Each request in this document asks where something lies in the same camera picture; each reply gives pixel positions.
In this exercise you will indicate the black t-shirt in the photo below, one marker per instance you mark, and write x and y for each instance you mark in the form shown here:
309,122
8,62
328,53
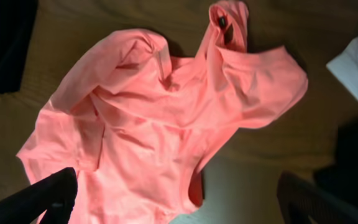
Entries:
341,178

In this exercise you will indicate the pink t-shirt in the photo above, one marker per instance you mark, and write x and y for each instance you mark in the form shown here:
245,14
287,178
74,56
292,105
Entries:
138,124

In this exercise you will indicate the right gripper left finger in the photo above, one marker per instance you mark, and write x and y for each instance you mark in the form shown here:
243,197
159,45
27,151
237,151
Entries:
52,199

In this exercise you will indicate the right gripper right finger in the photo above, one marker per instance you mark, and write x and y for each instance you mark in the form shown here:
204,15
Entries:
301,202

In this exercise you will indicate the black folded fabric bag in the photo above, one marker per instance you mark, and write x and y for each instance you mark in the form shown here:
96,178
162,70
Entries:
17,19

